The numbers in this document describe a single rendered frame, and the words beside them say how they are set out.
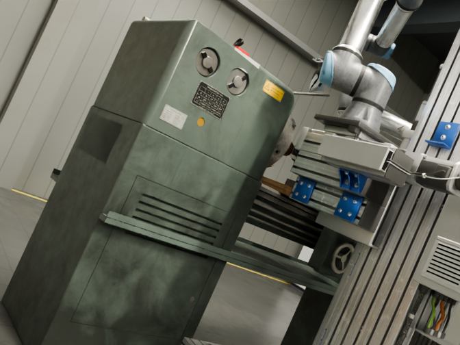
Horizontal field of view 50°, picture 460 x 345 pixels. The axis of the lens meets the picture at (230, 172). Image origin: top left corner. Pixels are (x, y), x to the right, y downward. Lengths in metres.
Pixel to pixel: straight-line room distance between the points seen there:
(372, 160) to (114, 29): 3.70
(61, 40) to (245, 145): 2.90
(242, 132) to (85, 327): 0.89
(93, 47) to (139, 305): 3.27
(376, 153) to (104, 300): 1.03
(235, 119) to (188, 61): 0.29
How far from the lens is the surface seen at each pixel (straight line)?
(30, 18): 4.67
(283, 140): 2.16
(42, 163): 4.76
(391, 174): 1.46
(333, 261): 2.40
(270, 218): 2.22
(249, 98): 1.87
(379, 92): 1.78
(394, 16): 2.13
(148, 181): 1.70
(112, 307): 1.83
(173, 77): 1.68
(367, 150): 1.47
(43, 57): 4.51
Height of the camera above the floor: 0.79
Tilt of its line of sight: 2 degrees up
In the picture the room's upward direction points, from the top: 24 degrees clockwise
